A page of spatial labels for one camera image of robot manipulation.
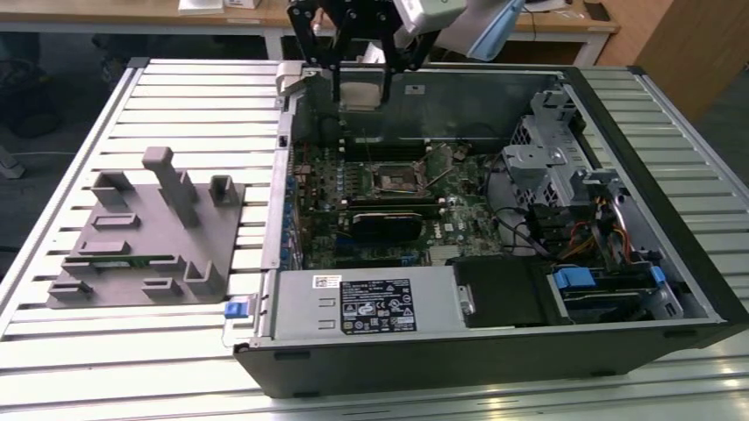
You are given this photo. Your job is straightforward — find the silver chipset heatsink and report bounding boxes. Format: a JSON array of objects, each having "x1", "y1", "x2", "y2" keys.
[{"x1": 429, "y1": 245, "x2": 462, "y2": 266}]

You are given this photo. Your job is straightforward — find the silver metal disk cage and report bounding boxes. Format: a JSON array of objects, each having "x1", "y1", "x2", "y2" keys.
[{"x1": 501, "y1": 89, "x2": 589, "y2": 207}]

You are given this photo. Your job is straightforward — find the wooden cabinet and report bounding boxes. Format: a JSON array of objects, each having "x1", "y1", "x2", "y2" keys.
[{"x1": 596, "y1": 0, "x2": 749, "y2": 122}]

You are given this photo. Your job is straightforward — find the CPU socket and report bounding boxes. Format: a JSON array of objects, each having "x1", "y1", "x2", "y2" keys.
[{"x1": 361, "y1": 160, "x2": 433, "y2": 197}]

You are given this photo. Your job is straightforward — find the silver power supply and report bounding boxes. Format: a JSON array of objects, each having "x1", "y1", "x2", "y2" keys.
[{"x1": 257, "y1": 265, "x2": 470, "y2": 341}]

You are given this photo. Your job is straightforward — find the white furniture leg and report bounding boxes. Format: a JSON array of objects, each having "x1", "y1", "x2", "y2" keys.
[{"x1": 0, "y1": 144, "x2": 26, "y2": 180}]

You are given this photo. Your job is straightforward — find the green RAM stick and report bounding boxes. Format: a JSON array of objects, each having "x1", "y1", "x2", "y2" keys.
[{"x1": 63, "y1": 254, "x2": 177, "y2": 268}]

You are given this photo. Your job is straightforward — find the silver case latch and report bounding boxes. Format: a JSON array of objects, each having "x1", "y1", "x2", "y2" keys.
[{"x1": 274, "y1": 61, "x2": 307, "y2": 96}]

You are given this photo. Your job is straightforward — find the gray parts rack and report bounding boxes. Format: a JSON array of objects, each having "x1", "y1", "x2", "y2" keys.
[{"x1": 44, "y1": 146, "x2": 247, "y2": 311}]

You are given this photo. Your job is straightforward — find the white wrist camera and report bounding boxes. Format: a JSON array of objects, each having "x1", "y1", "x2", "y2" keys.
[{"x1": 393, "y1": 0, "x2": 469, "y2": 35}]

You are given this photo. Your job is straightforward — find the black plastic shroud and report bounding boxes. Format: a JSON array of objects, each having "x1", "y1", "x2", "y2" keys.
[{"x1": 450, "y1": 255, "x2": 554, "y2": 329}]

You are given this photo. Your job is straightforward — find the black power supply label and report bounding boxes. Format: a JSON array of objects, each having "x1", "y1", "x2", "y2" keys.
[{"x1": 338, "y1": 277, "x2": 421, "y2": 337}]

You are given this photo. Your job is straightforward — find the wooden desk white frame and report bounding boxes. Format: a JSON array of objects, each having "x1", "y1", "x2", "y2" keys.
[{"x1": 0, "y1": 0, "x2": 623, "y2": 67}]

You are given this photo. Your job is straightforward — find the yellow red power wires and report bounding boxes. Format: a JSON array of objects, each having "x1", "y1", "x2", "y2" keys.
[{"x1": 558, "y1": 196, "x2": 637, "y2": 264}]

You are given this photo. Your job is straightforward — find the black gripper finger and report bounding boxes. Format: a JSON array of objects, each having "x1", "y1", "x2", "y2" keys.
[
  {"x1": 286, "y1": 0, "x2": 356, "y2": 105},
  {"x1": 377, "y1": 11, "x2": 442, "y2": 107}
]

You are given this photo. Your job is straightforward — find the metal socket cover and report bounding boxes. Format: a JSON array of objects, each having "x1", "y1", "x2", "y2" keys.
[{"x1": 422, "y1": 146, "x2": 457, "y2": 189}]

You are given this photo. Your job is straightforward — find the white cardboard box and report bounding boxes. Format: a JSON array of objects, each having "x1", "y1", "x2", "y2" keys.
[{"x1": 177, "y1": 0, "x2": 227, "y2": 17}]

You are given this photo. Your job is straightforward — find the silver topped CPU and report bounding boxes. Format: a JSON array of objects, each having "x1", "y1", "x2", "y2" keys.
[{"x1": 341, "y1": 80, "x2": 384, "y2": 111}]

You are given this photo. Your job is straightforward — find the blue disk carrier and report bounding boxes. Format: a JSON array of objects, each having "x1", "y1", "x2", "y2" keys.
[{"x1": 549, "y1": 266, "x2": 594, "y2": 292}]

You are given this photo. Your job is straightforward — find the green motherboard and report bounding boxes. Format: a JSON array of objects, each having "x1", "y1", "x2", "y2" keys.
[{"x1": 285, "y1": 139, "x2": 512, "y2": 271}]

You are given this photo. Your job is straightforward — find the black PC case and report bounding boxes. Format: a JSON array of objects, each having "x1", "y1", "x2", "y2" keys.
[{"x1": 233, "y1": 59, "x2": 749, "y2": 400}]

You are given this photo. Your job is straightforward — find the black graphics card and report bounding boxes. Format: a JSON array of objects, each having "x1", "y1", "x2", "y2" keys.
[{"x1": 349, "y1": 210, "x2": 424, "y2": 241}]

